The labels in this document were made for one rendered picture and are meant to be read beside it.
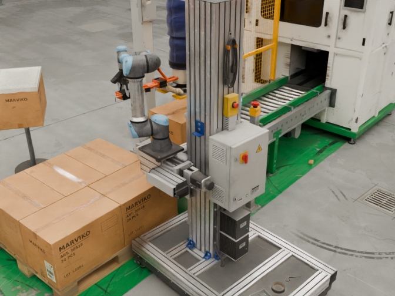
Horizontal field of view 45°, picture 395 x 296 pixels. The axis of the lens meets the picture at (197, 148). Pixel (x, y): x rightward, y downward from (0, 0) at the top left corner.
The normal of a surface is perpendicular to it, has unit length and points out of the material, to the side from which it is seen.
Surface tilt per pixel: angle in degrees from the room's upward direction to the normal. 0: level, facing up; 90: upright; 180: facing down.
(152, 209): 90
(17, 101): 90
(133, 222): 90
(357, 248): 0
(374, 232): 0
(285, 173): 0
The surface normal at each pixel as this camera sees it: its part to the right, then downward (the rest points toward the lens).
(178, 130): -0.70, 0.33
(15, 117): 0.22, 0.45
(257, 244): 0.00, -0.88
